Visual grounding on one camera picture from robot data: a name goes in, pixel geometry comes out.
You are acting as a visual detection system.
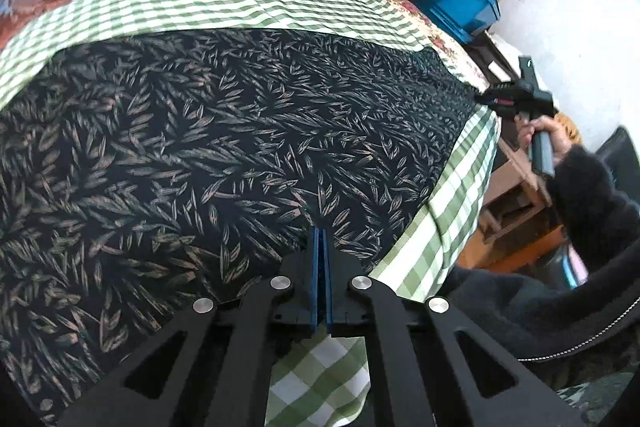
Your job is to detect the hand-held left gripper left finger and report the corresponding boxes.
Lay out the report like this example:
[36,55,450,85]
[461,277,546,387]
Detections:
[57,227,326,427]

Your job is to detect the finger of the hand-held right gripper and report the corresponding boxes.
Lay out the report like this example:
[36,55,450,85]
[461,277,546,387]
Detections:
[472,88,502,108]

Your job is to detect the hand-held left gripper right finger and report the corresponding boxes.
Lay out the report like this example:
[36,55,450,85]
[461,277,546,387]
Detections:
[326,229,583,427]

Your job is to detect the black leaf-print pants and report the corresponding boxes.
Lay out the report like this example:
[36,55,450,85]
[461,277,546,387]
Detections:
[0,28,478,423]

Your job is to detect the person's right forearm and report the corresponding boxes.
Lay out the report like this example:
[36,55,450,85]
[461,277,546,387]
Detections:
[545,143,640,293]

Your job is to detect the person's right hand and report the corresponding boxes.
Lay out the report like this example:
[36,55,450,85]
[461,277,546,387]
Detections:
[516,113,573,160]

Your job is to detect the blue plastic crate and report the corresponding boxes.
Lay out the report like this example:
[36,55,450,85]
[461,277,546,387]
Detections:
[414,0,502,44]

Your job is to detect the wooden stool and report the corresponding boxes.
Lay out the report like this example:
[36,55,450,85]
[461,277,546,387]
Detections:
[472,139,568,275]

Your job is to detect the person's black jacket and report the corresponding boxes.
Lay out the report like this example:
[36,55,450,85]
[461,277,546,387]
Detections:
[437,234,640,365]

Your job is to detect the person's camouflage leg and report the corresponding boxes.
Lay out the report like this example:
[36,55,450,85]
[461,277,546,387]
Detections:
[552,369,638,425]

